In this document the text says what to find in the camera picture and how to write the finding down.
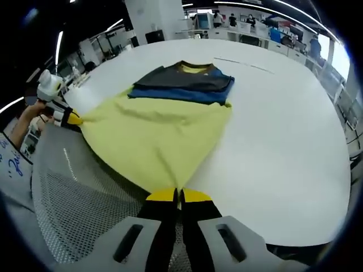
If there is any light blue screen box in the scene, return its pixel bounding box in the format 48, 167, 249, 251
195, 11, 212, 31

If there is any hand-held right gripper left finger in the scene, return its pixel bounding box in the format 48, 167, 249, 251
59, 188, 180, 272

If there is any yellow blue grey garment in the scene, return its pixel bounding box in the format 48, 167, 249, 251
80, 59, 235, 205

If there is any person's white printed shirt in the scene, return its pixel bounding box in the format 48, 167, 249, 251
0, 131, 37, 207

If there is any black metal frame rack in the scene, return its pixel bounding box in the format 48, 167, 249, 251
93, 29, 127, 59

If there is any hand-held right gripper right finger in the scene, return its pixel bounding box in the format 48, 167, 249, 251
180, 189, 310, 272

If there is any white square pillar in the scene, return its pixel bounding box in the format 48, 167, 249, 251
124, 0, 189, 46

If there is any person's left hand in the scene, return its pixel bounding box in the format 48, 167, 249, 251
31, 101, 55, 124

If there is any straight ceiling light bar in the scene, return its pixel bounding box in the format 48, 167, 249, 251
56, 31, 64, 61
0, 96, 26, 113
107, 18, 124, 31

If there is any black cabinet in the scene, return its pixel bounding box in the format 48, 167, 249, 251
145, 29, 164, 44

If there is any row of white cabinets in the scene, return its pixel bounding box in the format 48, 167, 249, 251
175, 27, 313, 66

